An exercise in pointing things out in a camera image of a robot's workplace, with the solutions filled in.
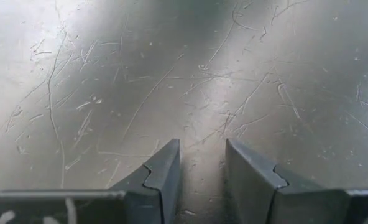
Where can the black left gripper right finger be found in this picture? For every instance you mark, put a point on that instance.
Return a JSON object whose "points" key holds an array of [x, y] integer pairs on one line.
{"points": [[249, 186]]}

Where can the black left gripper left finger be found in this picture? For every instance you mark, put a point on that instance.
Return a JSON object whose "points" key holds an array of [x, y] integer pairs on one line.
{"points": [[159, 180]]}

